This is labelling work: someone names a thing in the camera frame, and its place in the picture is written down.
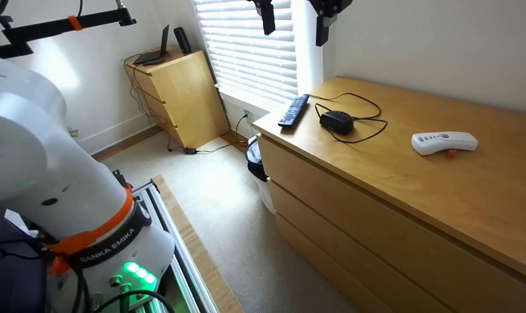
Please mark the black power brick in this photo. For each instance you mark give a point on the black power brick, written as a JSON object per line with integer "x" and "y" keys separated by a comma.
{"x": 190, "y": 151}

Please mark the window with white blinds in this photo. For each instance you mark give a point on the window with white blinds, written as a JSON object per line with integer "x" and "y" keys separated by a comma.
{"x": 249, "y": 52}

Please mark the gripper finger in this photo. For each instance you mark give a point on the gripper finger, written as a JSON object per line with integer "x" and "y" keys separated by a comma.
{"x": 323, "y": 21}
{"x": 267, "y": 17}

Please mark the white remote control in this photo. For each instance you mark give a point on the white remote control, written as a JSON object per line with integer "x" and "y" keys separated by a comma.
{"x": 443, "y": 141}

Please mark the large wooden dresser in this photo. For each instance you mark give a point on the large wooden dresser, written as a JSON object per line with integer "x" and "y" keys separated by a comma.
{"x": 419, "y": 195}

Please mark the black laptop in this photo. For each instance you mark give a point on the black laptop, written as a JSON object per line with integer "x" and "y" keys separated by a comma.
{"x": 156, "y": 54}

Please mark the dresser drawer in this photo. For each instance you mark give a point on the dresser drawer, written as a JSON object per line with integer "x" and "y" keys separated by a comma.
{"x": 332, "y": 243}
{"x": 376, "y": 226}
{"x": 310, "y": 261}

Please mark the black speaker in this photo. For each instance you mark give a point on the black speaker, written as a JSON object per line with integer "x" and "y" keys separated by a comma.
{"x": 182, "y": 40}

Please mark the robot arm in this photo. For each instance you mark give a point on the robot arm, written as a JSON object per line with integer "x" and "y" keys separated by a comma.
{"x": 36, "y": 165}

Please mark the black remote control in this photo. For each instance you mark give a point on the black remote control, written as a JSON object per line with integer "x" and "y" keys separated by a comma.
{"x": 294, "y": 111}

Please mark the small wooden dresser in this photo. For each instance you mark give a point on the small wooden dresser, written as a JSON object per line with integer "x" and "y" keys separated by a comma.
{"x": 184, "y": 95}

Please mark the wall socket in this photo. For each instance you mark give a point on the wall socket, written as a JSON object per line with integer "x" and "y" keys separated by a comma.
{"x": 248, "y": 116}

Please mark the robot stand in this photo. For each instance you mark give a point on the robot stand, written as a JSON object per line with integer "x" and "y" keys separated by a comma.
{"x": 193, "y": 243}

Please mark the white bin with black liner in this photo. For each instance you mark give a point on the white bin with black liner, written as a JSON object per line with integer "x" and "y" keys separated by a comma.
{"x": 258, "y": 167}

